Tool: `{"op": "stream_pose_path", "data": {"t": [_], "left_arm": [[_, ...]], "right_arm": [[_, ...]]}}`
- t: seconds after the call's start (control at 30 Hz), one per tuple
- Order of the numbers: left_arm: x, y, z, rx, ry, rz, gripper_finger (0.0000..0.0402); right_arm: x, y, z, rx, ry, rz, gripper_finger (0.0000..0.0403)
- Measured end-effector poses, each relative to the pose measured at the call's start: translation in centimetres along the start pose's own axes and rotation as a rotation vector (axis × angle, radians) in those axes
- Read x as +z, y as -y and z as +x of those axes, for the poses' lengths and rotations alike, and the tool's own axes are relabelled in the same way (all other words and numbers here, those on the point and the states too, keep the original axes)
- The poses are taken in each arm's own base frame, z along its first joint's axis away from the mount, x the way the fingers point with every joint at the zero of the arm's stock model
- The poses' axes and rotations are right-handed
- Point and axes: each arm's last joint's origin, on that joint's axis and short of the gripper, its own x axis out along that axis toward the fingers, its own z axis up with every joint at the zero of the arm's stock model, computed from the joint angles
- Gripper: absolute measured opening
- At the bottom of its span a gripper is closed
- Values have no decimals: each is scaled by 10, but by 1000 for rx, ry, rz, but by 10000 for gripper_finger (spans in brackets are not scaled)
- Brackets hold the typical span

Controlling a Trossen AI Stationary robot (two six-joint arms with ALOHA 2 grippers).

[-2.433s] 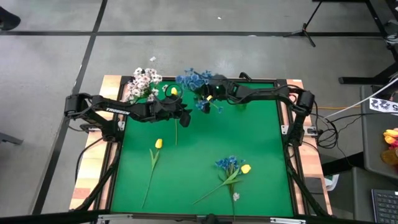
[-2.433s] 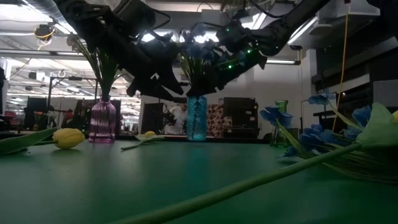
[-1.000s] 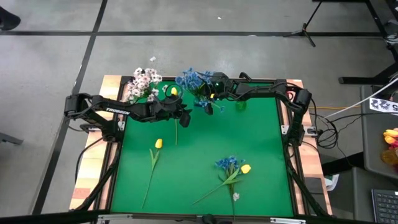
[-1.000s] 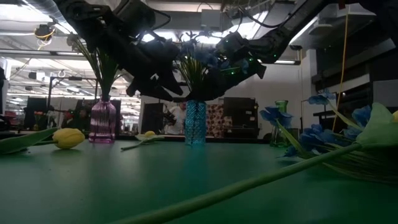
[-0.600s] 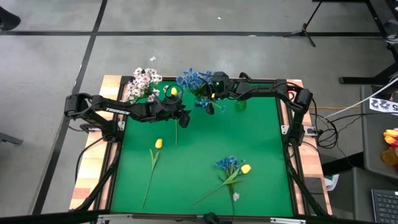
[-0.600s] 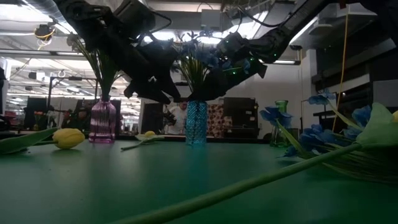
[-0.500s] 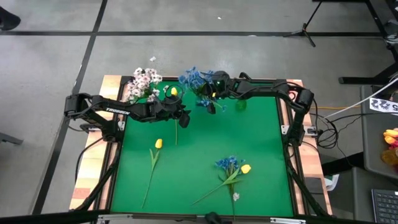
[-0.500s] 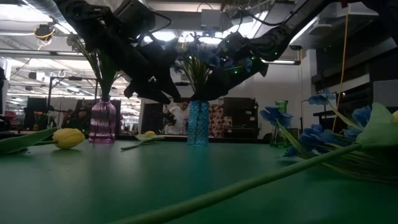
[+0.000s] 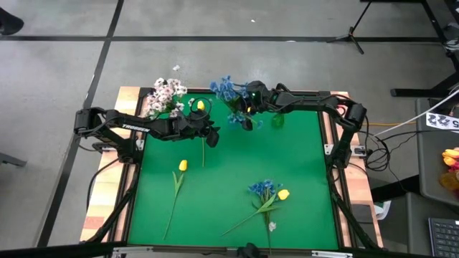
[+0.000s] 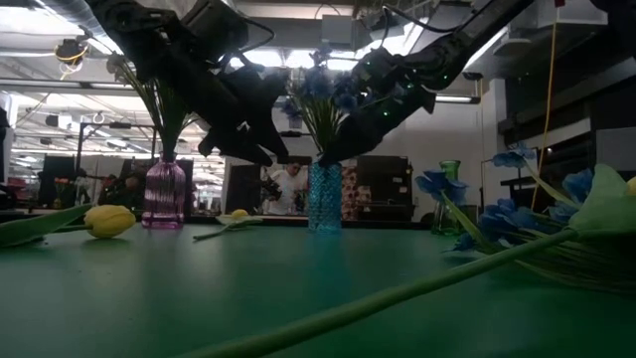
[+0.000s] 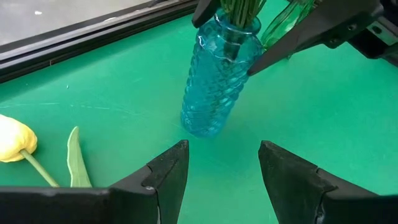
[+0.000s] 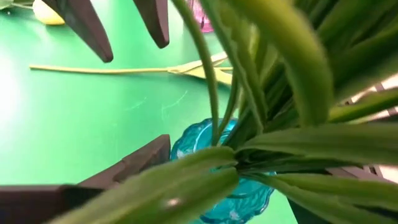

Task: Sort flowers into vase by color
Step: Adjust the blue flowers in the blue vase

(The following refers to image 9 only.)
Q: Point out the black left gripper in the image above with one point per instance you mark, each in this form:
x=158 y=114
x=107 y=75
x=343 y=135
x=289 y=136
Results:
x=193 y=132

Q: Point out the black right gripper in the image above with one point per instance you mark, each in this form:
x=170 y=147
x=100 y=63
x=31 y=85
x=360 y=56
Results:
x=261 y=96

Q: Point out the white artificial flower bunch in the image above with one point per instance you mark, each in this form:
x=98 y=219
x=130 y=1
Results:
x=175 y=87
x=150 y=113
x=159 y=98

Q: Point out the yellow artificial tulip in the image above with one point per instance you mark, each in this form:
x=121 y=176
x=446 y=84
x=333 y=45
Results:
x=201 y=105
x=283 y=194
x=183 y=165

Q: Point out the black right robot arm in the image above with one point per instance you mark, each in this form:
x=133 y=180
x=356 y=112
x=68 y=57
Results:
x=315 y=102

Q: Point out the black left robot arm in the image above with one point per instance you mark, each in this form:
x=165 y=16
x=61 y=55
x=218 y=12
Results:
x=136 y=127

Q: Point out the blue textured glass vase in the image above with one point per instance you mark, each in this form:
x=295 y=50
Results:
x=228 y=116

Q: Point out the green glass vase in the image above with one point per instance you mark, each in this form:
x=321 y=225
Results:
x=278 y=122

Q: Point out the spare yellow orange flowers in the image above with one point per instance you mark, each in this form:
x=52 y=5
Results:
x=451 y=154

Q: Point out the small white flower head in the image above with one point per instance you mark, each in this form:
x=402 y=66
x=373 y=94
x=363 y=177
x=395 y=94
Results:
x=191 y=101
x=272 y=226

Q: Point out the green table mat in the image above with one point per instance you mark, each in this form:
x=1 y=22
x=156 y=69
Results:
x=287 y=161

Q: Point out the white fallen blossom scrap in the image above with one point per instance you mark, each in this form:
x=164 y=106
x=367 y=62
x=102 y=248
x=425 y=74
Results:
x=176 y=67

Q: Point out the black tripod stand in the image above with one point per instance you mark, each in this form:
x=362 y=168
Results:
x=350 y=36

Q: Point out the black stand base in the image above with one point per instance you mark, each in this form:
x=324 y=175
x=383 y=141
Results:
x=412 y=92

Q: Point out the gray storage bin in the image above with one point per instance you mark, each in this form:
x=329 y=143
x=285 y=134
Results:
x=430 y=161

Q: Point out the white printed label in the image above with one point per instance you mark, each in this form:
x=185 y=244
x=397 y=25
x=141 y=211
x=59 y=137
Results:
x=439 y=121

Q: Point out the gray side desk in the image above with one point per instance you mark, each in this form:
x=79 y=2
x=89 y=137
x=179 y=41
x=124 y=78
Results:
x=417 y=229

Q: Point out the gray metal foot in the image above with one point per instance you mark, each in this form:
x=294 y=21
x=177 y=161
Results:
x=12 y=160

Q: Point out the black keyboard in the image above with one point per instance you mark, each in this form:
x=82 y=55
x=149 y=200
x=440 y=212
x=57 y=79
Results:
x=444 y=238

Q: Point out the person's shoe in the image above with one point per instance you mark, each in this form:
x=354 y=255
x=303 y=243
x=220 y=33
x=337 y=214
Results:
x=9 y=23

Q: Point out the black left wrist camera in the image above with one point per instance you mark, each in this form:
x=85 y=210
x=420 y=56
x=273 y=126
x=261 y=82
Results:
x=193 y=119

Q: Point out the black table frame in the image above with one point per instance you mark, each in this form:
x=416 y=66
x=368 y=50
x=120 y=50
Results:
x=308 y=91

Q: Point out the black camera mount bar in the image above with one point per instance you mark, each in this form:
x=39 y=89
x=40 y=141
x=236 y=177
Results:
x=54 y=251

